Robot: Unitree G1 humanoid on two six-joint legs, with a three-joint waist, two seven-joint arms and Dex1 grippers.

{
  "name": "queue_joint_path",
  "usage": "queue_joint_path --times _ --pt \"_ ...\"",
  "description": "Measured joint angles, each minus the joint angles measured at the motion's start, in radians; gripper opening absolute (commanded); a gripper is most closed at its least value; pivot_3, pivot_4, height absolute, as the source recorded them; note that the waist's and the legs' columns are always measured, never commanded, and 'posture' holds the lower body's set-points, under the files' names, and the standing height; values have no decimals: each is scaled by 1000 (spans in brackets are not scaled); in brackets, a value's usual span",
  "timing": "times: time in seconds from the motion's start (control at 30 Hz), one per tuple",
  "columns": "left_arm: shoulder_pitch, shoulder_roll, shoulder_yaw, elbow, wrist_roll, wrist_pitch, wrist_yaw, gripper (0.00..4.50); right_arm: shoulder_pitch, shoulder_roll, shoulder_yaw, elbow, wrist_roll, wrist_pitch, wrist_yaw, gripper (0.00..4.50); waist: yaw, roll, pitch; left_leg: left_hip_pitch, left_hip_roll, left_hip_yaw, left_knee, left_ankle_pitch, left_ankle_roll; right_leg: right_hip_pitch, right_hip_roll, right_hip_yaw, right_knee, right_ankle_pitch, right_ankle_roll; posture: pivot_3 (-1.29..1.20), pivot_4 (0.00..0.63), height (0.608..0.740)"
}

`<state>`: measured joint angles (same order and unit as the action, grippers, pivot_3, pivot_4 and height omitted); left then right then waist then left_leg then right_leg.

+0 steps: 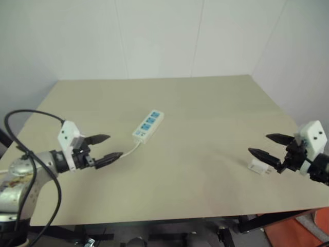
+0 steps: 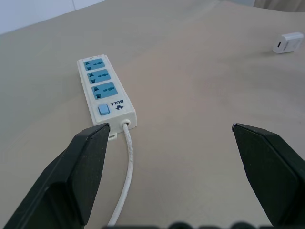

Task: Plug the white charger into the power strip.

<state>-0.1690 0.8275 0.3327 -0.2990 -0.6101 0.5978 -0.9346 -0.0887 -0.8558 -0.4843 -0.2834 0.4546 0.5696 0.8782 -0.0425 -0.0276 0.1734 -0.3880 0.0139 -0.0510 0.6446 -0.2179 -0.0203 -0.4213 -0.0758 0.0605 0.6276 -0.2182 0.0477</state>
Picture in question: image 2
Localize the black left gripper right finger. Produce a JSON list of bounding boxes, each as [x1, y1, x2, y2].
[[231, 123, 305, 226]]

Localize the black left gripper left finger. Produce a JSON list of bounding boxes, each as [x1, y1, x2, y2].
[[0, 123, 112, 229]]

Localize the white power strip blue sockets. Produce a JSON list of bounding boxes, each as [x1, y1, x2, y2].
[[76, 54, 138, 141]]

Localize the white charger adapter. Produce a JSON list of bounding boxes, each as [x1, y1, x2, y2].
[[272, 32, 305, 54]]

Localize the white power strip cable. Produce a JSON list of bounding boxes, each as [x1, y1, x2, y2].
[[106, 121, 134, 229]]

